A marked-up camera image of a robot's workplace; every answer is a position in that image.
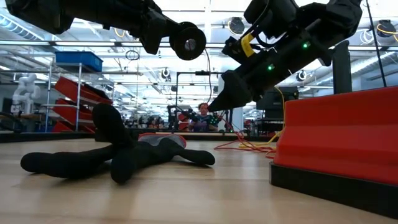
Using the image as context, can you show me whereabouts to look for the black hanging cable loop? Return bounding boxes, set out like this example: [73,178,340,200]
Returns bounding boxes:
[125,49,141,62]

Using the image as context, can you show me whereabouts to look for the red grey square box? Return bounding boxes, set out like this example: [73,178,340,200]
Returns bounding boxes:
[269,86,398,218]

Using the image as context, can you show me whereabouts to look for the yellow ceiling reel cable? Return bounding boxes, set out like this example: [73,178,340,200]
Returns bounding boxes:
[273,86,286,131]

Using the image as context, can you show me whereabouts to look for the person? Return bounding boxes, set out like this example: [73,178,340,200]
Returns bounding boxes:
[188,102,220,133]

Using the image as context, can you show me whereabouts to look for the black glove grey red cuff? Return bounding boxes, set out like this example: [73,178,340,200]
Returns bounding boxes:
[20,132,216,184]

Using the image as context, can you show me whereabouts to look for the black camera gantry frame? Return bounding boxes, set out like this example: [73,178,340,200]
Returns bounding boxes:
[175,70,230,131]

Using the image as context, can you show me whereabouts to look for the black looped cable yellow tag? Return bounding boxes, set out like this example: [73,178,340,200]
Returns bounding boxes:
[241,0,280,59]

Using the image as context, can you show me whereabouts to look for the blue storage bin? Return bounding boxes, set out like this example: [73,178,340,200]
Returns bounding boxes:
[55,51,104,73]

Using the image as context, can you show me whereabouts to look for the red storage bin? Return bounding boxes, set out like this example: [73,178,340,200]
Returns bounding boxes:
[54,77,113,105]
[52,98,94,125]
[52,121,96,134]

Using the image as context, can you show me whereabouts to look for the black plastic cord spool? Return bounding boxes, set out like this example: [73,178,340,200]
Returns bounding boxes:
[169,21,207,62]

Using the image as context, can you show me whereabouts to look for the metal shelf rack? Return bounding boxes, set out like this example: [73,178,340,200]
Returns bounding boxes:
[43,62,114,134]

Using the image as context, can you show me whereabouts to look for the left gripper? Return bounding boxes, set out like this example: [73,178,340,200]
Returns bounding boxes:
[136,6,182,55]

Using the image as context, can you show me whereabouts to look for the black equipment box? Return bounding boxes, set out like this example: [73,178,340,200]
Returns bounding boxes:
[256,86,300,110]

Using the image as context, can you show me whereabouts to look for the thin dark hanging cable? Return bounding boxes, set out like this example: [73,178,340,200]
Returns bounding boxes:
[365,0,388,88]

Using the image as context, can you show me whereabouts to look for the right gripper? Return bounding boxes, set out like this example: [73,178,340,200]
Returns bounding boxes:
[207,21,332,112]

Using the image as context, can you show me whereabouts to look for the yellow cord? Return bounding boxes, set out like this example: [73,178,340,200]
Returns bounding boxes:
[238,129,284,151]

